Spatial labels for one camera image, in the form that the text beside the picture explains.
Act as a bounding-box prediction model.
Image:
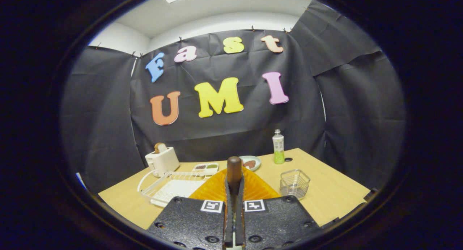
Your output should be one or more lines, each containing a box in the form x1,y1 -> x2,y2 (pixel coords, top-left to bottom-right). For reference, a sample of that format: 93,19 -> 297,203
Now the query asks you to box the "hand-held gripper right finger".
234,167 -> 322,250

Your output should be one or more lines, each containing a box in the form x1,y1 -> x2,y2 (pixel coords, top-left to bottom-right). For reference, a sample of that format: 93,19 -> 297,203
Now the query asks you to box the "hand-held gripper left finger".
146,168 -> 235,250

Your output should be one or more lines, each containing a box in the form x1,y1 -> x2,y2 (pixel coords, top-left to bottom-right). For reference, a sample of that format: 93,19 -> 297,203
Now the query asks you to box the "white dish rack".
137,169 -> 217,208

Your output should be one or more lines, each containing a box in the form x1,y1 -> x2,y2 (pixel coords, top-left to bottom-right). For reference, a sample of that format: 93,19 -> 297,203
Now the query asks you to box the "wire mesh basket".
279,169 -> 311,200

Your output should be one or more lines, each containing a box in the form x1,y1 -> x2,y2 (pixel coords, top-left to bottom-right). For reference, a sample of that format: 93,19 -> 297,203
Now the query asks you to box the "brown-handled metal spoon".
224,156 -> 243,250

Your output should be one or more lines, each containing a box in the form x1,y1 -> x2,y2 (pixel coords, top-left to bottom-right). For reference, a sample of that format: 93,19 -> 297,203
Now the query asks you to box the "white divided dish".
192,163 -> 219,176

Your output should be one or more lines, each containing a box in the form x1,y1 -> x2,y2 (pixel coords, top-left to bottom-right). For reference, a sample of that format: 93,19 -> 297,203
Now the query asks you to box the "small green plate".
239,156 -> 262,171

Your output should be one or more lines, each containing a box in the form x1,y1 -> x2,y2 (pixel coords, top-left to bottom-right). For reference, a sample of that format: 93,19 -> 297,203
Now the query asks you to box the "white toaster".
145,147 -> 180,177

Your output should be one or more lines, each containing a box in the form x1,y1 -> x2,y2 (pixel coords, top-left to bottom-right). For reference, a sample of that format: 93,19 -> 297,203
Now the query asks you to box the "green and white bottle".
272,129 -> 285,165

